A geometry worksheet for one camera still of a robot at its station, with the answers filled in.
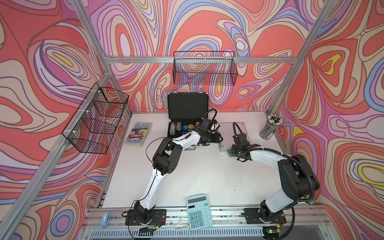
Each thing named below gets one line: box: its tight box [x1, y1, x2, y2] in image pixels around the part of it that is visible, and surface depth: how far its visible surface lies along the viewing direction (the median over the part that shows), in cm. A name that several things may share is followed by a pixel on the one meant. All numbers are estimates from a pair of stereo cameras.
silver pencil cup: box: [259, 113, 283, 140], surface depth 97 cm
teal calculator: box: [186, 194, 214, 230], surface depth 75 cm
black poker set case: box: [167, 92, 209, 140], surface depth 109 cm
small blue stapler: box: [101, 212, 111, 228], surface depth 73 cm
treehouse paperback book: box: [124, 121, 153, 147], surface depth 106 cm
